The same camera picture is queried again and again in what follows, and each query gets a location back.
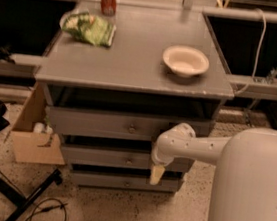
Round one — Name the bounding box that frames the white bottle in box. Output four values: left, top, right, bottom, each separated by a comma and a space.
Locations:
33, 122, 53, 134

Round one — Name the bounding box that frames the grey bottom drawer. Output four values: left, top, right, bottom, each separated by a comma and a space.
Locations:
70, 171, 183, 193

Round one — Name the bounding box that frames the white paper bowl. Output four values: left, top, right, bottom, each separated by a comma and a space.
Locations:
162, 45, 210, 78

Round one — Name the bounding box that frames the grey top drawer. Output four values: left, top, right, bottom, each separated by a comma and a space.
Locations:
46, 106, 214, 141

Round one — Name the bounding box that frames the black floor cable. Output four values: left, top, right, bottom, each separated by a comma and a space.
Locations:
0, 149, 75, 221

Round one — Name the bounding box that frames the grey drawer cabinet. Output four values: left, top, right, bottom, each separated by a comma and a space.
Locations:
36, 5, 233, 182

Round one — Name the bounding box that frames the cardboard box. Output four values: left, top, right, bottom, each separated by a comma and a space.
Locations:
10, 84, 65, 166

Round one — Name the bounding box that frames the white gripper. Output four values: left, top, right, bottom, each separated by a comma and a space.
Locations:
150, 142, 174, 185

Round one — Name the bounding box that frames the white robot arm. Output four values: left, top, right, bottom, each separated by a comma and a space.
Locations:
150, 123, 277, 221

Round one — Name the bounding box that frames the white hanging cable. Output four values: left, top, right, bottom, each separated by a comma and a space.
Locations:
234, 7, 270, 99

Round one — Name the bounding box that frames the green chip bag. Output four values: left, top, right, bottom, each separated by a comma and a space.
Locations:
59, 11, 116, 47

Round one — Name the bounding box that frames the grey drawer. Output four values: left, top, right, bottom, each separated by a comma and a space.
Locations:
70, 171, 183, 193
58, 138, 197, 180
46, 106, 214, 141

